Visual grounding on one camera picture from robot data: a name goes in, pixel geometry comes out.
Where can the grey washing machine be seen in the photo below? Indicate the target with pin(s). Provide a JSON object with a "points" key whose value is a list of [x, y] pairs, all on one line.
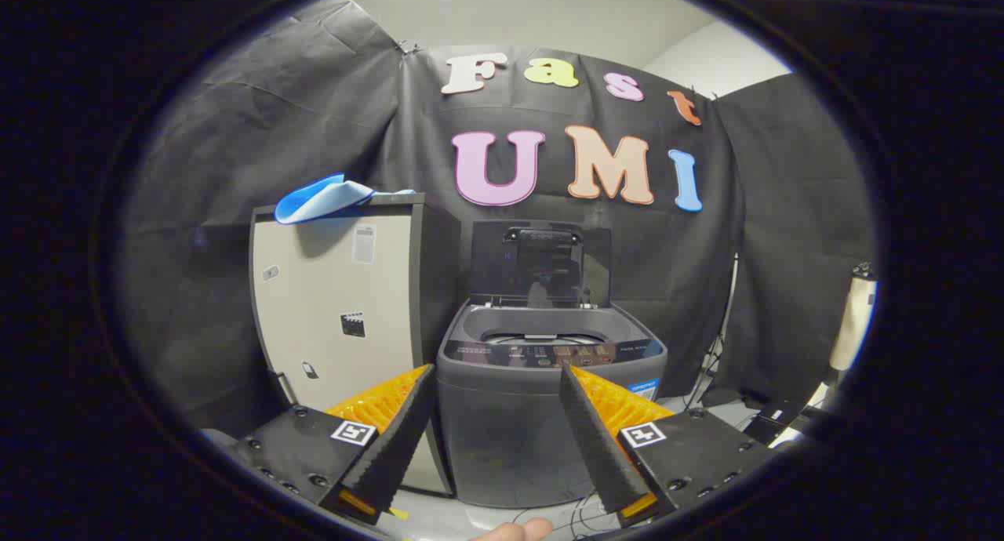
{"points": [[510, 431]]}

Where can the beige cabinet with black top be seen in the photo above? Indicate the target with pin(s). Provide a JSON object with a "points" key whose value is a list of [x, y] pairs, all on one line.
{"points": [[329, 290]]}

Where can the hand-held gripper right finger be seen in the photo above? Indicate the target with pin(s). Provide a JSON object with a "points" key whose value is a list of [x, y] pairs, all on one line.
{"points": [[596, 439]]}

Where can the white cylindrical object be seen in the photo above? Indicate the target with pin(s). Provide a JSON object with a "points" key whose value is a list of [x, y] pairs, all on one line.
{"points": [[853, 321]]}

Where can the black backdrop cloth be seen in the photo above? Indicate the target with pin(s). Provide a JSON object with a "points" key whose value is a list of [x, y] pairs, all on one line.
{"points": [[314, 118]]}

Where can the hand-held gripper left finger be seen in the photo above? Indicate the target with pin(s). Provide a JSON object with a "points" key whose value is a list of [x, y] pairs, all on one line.
{"points": [[396, 439]]}

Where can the light blue button shirt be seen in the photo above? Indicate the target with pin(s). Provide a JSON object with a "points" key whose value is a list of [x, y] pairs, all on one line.
{"points": [[321, 198]]}

